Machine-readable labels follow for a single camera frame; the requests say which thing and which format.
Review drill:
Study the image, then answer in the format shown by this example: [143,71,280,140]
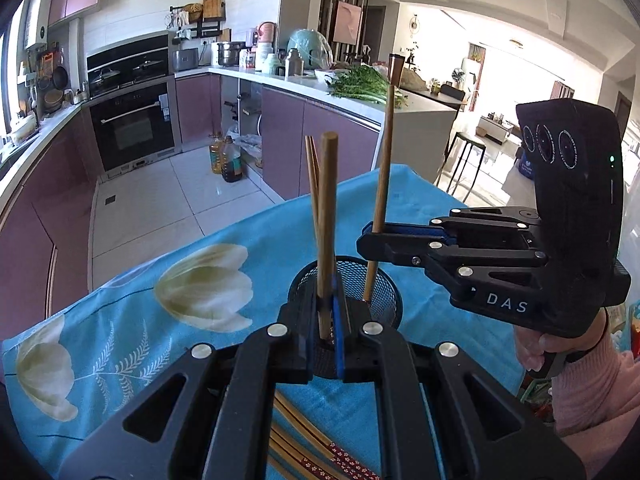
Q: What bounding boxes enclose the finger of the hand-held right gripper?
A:
[361,207,545,242]
[356,232,551,307]

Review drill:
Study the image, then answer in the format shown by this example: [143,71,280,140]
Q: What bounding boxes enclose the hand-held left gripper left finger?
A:
[57,276,321,480]

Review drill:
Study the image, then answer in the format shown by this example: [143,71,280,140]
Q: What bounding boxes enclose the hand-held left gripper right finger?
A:
[331,276,586,480]

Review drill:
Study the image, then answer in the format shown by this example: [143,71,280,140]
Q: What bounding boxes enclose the black mesh utensil holder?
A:
[289,255,404,379]

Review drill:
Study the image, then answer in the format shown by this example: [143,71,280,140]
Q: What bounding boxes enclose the floral-end wooden chopstick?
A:
[361,53,405,303]
[316,131,340,341]
[311,136,321,243]
[305,135,319,258]

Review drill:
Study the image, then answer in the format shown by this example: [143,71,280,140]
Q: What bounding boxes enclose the bunch of wooden chopsticks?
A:
[267,392,382,480]

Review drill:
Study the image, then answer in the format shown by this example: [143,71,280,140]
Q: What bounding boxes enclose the person's right forearm pink sleeve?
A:
[549,329,637,437]

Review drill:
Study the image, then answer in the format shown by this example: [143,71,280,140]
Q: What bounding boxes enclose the person's right hand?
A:
[514,307,611,376]

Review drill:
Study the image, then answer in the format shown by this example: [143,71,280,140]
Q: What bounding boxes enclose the blue shopping bag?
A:
[515,155,539,181]

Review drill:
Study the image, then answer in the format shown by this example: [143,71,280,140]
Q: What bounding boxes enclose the black bar stool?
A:
[434,131,487,196]

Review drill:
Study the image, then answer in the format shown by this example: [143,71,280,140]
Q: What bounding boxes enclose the low white media cabinet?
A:
[477,115,519,146]

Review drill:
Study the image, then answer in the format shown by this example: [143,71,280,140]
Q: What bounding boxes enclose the colorful printed bag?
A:
[612,297,640,361]

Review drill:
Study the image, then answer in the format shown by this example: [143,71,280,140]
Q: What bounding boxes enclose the bunch of leafy greens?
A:
[327,62,409,109]

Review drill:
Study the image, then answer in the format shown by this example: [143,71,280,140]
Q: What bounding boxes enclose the blue floral tablecloth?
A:
[0,162,527,480]

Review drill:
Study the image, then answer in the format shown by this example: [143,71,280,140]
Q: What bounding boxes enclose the white kitchen countertop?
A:
[0,62,468,221]

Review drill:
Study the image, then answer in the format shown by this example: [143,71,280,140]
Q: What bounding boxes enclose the dark cooking oil bottle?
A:
[220,136,245,184]

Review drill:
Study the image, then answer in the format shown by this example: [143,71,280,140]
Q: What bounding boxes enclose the stainless steel thermos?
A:
[285,48,305,79]

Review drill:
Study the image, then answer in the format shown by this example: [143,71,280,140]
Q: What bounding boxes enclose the yellow cooking oil bottle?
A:
[209,132,226,175]

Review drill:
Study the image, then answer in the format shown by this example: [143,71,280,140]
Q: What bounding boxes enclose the green appliance under plastic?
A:
[287,28,334,69]

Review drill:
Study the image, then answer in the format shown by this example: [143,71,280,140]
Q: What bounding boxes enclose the wooden slat partition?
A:
[320,0,371,61]

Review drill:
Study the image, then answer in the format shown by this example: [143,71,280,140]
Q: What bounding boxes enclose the pink electric kettle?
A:
[256,21,278,49]

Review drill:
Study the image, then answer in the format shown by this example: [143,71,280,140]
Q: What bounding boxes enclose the stainless steel stock pot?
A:
[215,41,246,67]

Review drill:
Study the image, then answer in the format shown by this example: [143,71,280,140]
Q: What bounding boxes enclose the silver countertop appliance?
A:
[172,49,200,72]

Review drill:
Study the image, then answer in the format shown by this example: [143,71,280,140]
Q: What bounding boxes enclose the black built-in oven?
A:
[89,82,177,174]

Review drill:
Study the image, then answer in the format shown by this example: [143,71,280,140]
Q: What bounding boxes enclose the purple lower kitchen cabinets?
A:
[0,72,382,372]

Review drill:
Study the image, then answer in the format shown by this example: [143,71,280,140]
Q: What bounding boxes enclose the black glass cooktop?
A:
[86,42,171,98]

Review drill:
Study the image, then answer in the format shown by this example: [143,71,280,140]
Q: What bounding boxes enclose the pink wall painting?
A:
[334,1,364,44]

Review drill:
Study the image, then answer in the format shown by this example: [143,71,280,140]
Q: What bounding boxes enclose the black wall storage rack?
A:
[170,0,227,39]

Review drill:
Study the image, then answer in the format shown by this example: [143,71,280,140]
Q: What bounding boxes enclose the white wall water heater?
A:
[25,0,53,51]

